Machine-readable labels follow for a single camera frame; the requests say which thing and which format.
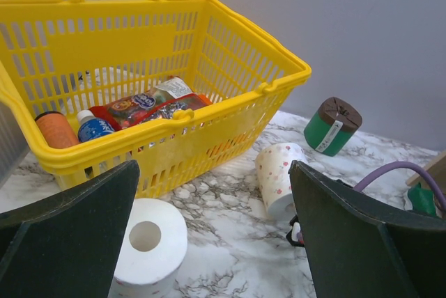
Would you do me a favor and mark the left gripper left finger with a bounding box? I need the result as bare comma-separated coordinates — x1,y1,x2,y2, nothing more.
1,160,139,297

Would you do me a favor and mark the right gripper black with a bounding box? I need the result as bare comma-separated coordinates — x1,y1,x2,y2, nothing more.
286,216,305,246

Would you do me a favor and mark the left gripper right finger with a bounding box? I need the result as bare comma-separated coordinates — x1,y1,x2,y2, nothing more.
289,161,445,297

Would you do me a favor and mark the white floral paper roll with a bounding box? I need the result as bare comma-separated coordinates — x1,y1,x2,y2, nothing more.
108,198,187,297
255,143,308,221

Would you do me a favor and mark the wooden two-tier shelf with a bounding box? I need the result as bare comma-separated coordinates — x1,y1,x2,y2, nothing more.
406,151,445,193

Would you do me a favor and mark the green snack bag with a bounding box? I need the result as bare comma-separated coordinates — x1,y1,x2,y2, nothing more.
406,183,437,217

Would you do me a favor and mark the upright green brown wrapped roll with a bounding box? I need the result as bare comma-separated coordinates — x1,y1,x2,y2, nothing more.
304,97,362,157

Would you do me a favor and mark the orange bottle in basket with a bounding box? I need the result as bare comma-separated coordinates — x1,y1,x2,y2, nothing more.
35,111,79,149

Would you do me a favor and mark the blue label bottle white cap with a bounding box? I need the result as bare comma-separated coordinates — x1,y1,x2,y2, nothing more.
77,110,115,143

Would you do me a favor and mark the red snack bag in basket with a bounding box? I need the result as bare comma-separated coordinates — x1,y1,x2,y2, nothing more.
90,77,212,131

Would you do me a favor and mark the yellow plastic shopping basket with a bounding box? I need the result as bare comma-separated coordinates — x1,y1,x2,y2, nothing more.
1,0,312,197

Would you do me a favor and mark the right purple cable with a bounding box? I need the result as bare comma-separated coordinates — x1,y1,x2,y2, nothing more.
351,160,446,215

